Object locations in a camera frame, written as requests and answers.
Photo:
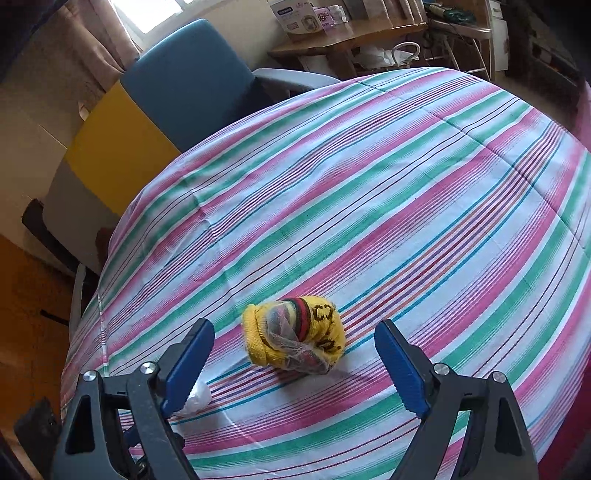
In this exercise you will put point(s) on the striped tablecloth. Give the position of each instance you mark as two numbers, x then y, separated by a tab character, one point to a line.
392	207

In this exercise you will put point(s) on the small lilac box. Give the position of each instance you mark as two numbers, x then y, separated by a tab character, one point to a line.
332	18

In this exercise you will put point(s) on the white plastic bag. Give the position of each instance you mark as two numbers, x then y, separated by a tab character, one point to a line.
374	55

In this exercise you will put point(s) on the yellow knitted sock bundle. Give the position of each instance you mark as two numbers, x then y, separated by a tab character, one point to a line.
268	332

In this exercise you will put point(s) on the white printed carton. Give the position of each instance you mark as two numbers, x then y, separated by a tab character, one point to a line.
291	16

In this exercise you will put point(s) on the wooden side desk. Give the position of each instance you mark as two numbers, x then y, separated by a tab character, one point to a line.
332	41

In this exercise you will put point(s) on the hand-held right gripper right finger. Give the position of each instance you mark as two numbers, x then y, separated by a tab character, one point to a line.
401	369

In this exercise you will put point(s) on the white plastic bag ball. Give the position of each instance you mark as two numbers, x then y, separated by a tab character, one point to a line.
198	399

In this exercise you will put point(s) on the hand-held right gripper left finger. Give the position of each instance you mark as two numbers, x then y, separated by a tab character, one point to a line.
187	364

